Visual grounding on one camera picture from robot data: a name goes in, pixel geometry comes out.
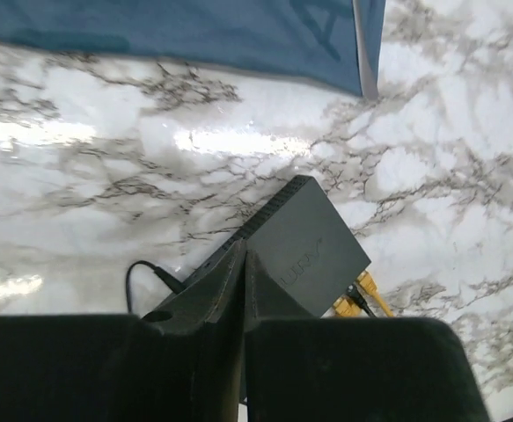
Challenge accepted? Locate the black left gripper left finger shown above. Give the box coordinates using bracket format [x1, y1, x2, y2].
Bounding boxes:
[0, 242, 244, 421]

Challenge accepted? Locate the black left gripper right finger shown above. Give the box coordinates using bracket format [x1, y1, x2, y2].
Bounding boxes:
[245, 252, 489, 421]

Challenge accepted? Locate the yellow ethernet cable two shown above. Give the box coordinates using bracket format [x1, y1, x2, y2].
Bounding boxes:
[333, 296, 363, 318]

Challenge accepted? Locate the yellow ethernet cable one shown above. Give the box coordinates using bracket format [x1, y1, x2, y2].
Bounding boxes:
[356, 271, 394, 317]

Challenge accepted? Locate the black network switch box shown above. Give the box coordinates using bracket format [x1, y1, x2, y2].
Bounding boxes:
[185, 175, 370, 317]

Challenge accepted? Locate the blue cloth placemat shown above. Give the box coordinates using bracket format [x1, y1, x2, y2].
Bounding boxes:
[0, 0, 385, 100]

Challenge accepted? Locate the thin black adapter output cable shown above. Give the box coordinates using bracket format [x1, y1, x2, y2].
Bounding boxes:
[125, 260, 189, 316]

